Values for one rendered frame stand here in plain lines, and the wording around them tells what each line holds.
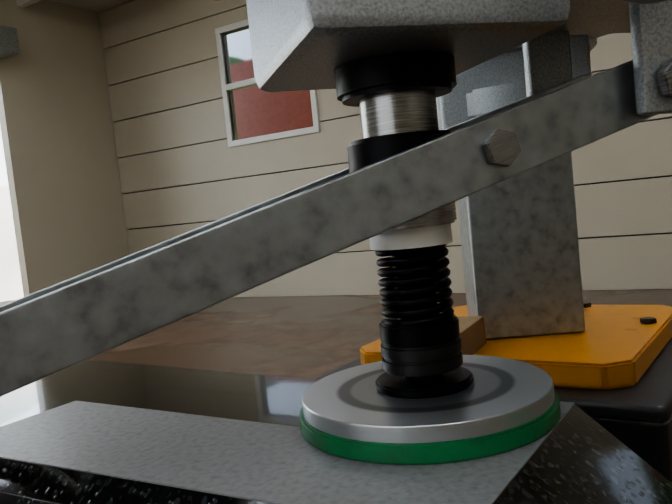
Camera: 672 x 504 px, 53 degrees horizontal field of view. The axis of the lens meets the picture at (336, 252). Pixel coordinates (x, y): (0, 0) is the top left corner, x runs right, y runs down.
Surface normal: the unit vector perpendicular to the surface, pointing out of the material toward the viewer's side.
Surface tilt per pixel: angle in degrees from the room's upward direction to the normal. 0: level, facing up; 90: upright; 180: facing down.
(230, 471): 0
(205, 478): 0
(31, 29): 90
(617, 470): 33
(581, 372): 90
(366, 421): 0
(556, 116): 90
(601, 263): 90
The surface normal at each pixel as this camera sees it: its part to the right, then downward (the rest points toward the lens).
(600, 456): 0.37, -0.86
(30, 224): 0.85, -0.05
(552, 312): -0.09, 0.08
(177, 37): -0.51, 0.11
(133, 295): 0.28, 0.04
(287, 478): -0.11, -0.99
